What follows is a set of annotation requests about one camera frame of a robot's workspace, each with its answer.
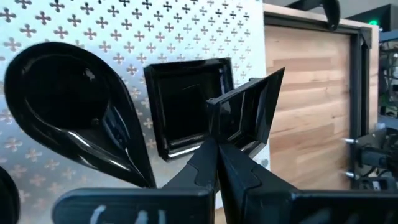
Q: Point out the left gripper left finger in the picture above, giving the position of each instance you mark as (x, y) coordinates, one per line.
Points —
(140, 208)

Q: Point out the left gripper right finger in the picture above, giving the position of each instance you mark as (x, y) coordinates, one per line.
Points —
(280, 208)

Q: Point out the black square mini plate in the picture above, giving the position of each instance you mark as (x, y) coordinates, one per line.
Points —
(245, 115)
(183, 109)

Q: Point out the black teardrop mini plate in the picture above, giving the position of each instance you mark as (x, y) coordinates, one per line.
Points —
(68, 102)

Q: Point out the black leaf-shaped mini plate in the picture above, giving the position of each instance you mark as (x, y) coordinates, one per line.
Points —
(6, 196)

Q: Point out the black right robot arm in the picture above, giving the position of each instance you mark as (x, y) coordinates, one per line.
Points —
(373, 155)

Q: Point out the white perforated metal shelf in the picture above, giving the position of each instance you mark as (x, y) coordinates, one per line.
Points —
(186, 31)

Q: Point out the black aluminium rig frame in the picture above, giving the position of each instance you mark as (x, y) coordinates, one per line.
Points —
(357, 77)

